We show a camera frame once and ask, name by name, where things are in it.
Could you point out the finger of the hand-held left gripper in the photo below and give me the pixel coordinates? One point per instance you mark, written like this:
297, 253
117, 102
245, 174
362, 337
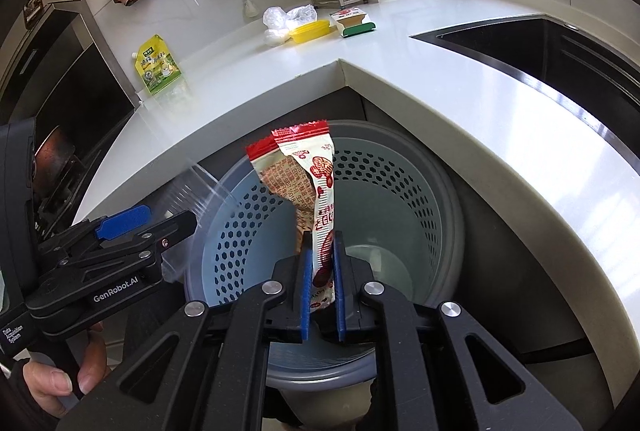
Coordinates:
170, 231
122, 221

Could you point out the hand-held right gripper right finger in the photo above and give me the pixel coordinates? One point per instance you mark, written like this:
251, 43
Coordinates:
339, 286

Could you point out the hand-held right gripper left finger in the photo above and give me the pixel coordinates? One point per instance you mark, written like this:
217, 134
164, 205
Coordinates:
305, 286

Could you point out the clear plastic cup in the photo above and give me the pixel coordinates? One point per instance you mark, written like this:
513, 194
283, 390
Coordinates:
200, 191

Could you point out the red and white snack wrapper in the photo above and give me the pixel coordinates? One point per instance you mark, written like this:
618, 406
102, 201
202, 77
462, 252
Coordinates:
320, 191

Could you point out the grey perforated waste bin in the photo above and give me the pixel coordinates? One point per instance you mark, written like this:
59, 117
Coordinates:
400, 211

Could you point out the person's left hand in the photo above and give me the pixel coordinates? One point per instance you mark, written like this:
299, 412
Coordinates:
47, 386

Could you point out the black gas stove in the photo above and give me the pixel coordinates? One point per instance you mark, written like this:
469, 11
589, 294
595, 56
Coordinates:
65, 201

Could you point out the dark wok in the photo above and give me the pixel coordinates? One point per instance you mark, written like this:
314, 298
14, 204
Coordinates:
52, 156

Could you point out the yellow spout pouch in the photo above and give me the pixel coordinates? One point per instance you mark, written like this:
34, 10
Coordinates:
157, 68

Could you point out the black range hood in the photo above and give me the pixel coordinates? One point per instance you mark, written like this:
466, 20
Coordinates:
60, 76

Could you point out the yellow plastic container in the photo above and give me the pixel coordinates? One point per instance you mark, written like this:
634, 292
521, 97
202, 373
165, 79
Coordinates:
310, 32

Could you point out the clear plastic bag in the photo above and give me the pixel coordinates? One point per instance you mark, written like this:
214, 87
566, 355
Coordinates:
295, 16

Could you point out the black kitchen sink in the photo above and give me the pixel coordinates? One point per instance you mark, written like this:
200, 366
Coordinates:
575, 56

